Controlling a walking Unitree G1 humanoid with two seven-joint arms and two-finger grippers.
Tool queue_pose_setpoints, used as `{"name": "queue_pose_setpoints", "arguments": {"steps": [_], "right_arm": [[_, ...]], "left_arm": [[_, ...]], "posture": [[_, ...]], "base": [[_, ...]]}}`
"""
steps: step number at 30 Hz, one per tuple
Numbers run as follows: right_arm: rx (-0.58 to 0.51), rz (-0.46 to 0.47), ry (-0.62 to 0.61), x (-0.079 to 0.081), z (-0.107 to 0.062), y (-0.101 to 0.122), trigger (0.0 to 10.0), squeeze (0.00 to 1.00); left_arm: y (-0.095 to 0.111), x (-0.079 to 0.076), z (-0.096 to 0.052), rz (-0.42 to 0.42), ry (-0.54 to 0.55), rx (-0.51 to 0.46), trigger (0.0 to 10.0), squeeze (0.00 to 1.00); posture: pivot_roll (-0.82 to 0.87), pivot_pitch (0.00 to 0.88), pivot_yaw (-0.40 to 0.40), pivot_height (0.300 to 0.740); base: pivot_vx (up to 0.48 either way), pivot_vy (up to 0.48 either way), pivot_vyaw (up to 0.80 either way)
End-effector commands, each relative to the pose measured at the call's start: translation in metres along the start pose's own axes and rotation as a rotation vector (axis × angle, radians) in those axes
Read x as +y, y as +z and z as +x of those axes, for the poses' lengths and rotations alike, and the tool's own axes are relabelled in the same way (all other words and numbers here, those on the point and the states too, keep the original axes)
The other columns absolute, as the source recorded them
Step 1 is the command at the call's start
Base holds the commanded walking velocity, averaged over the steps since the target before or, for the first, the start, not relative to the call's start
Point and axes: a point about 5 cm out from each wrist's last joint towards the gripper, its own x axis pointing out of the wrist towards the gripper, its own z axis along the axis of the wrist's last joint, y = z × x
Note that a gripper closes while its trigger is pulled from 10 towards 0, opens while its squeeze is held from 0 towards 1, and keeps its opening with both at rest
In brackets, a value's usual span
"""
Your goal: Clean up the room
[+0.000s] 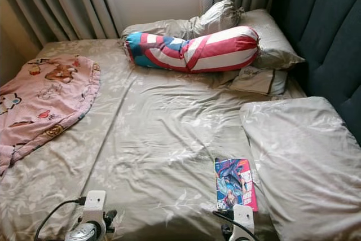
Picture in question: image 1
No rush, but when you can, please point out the colourful comic book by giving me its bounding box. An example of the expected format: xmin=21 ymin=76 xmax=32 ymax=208
xmin=214 ymin=157 xmax=258 ymax=212

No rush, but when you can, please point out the large grey floral pillow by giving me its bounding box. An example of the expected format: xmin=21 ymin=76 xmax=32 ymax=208
xmin=240 ymin=97 xmax=361 ymax=241

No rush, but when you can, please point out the bed with grey floral sheet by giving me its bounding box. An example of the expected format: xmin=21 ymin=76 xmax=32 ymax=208
xmin=0 ymin=38 xmax=361 ymax=241

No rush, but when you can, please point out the pink cartoon print blanket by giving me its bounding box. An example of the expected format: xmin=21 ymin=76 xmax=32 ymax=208
xmin=0 ymin=55 xmax=101 ymax=177

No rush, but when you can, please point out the small white print pillow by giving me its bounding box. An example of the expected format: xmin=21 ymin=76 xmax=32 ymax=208
xmin=228 ymin=66 xmax=288 ymax=96

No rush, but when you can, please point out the red white blue bolster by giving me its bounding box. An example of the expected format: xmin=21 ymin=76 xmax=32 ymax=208
xmin=125 ymin=25 xmax=260 ymax=73

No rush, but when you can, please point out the dark grey upholstered headboard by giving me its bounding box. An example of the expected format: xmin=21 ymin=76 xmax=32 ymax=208
xmin=271 ymin=0 xmax=361 ymax=146

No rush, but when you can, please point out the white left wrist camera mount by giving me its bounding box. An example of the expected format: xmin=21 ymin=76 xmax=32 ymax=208
xmin=83 ymin=190 xmax=107 ymax=225

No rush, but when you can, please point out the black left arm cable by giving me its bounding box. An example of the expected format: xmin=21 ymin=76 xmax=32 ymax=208
xmin=34 ymin=196 xmax=87 ymax=241

